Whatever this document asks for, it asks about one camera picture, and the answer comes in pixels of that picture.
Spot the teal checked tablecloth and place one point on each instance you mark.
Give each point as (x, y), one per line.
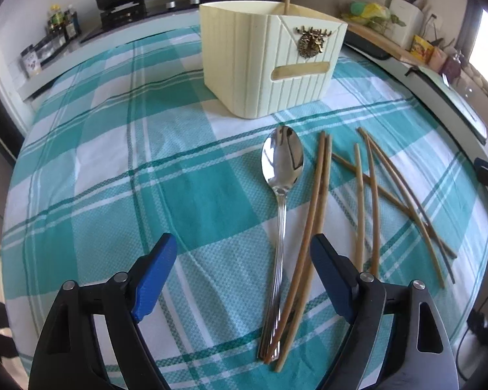
(187, 178)

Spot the yellow cup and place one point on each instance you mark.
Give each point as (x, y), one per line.
(422, 48)

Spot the spice jar rack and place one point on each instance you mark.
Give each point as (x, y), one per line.
(51, 48)

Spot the rack with yellow-green sponges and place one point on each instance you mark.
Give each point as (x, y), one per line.
(370, 12)

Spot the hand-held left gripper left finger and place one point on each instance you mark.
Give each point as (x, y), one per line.
(154, 276)

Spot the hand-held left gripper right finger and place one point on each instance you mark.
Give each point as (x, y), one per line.
(333, 276)

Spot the labelled spice jar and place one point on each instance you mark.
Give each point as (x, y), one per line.
(31, 63)

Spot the pink cup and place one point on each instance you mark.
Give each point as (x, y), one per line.
(439, 57)

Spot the silver spoon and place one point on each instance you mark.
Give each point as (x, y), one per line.
(282, 158)

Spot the wooden cutting board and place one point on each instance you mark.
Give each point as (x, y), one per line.
(394, 46)

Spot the purple cup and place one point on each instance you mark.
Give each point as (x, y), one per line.
(453, 67)

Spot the dark sauce bottle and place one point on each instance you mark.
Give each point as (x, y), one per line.
(72, 22)

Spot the yellow-capped sauce bottle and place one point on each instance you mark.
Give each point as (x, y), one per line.
(56, 20)

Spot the black gas stove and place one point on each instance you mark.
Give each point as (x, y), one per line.
(118, 14)

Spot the white knife holder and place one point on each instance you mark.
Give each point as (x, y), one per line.
(404, 22)

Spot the cream ribbed utensil box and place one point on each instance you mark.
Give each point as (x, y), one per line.
(244, 69)

